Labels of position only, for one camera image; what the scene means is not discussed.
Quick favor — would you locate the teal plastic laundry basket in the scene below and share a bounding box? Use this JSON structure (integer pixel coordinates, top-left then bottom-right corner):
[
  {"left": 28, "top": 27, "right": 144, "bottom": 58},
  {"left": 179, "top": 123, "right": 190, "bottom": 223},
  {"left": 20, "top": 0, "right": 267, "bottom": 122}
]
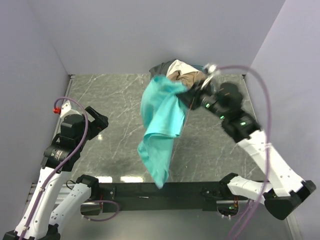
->
[{"left": 149, "top": 65, "right": 213, "bottom": 83}]

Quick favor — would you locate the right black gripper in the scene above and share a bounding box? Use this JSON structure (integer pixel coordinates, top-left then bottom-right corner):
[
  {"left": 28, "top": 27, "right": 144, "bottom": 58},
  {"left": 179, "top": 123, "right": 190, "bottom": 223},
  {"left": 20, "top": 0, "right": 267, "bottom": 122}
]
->
[{"left": 176, "top": 79, "right": 227, "bottom": 120}]

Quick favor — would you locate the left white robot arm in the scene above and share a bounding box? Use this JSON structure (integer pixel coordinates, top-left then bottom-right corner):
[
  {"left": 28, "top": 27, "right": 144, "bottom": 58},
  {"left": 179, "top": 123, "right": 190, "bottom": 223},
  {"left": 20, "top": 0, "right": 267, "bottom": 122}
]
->
[{"left": 3, "top": 103, "right": 109, "bottom": 240}]

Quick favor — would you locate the white t shirt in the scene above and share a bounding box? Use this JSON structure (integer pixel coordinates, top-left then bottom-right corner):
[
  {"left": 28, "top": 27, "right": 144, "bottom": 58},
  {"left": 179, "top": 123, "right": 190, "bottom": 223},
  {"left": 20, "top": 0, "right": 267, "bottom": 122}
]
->
[{"left": 166, "top": 59, "right": 200, "bottom": 77}]

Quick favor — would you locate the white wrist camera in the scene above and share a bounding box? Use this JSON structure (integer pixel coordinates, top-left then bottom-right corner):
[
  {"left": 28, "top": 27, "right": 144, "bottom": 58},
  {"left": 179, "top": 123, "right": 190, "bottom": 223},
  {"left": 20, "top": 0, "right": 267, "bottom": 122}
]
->
[
  {"left": 201, "top": 63, "right": 221, "bottom": 89},
  {"left": 53, "top": 100, "right": 80, "bottom": 120}
]

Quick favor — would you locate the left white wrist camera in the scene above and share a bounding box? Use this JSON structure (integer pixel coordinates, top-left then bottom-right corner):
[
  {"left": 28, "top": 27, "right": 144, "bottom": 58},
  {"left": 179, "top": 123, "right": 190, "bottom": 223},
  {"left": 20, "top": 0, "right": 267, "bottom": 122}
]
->
[{"left": 53, "top": 100, "right": 80, "bottom": 120}]

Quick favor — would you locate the beige t shirt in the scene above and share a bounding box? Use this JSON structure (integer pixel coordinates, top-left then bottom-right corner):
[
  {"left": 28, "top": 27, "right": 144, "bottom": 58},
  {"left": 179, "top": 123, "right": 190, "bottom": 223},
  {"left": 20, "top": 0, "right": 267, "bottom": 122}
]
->
[{"left": 167, "top": 71, "right": 206, "bottom": 89}]

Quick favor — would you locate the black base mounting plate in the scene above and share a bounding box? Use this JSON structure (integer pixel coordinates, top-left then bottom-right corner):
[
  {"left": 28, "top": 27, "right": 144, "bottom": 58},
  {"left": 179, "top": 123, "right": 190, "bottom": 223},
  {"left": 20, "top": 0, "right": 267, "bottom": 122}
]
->
[{"left": 79, "top": 181, "right": 248, "bottom": 217}]

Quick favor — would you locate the dark grey t shirt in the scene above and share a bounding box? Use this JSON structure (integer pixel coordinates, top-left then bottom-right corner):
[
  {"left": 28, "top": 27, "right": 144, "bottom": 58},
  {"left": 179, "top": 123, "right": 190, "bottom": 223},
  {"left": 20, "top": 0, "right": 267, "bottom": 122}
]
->
[{"left": 149, "top": 59, "right": 175, "bottom": 79}]

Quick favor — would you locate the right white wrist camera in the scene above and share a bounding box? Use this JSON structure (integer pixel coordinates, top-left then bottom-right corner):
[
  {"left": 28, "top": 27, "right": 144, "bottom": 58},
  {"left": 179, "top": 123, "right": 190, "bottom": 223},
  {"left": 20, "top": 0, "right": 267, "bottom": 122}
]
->
[{"left": 201, "top": 63, "right": 221, "bottom": 89}]

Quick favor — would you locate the aluminium frame rail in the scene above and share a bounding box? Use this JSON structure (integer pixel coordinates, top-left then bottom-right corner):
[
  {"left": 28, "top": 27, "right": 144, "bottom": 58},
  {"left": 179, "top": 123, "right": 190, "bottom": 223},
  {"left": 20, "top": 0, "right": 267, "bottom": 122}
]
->
[{"left": 26, "top": 181, "right": 292, "bottom": 205}]

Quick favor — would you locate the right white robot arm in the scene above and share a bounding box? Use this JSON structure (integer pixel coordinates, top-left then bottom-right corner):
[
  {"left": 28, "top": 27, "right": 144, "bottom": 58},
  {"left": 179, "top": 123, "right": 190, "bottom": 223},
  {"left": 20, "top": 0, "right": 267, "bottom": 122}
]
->
[{"left": 176, "top": 82, "right": 316, "bottom": 220}]

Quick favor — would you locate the teal t shirt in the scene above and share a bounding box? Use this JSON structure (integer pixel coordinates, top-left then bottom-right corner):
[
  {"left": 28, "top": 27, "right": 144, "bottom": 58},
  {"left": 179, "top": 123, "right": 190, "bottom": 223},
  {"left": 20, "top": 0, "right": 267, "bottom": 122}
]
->
[{"left": 137, "top": 75, "right": 188, "bottom": 189}]

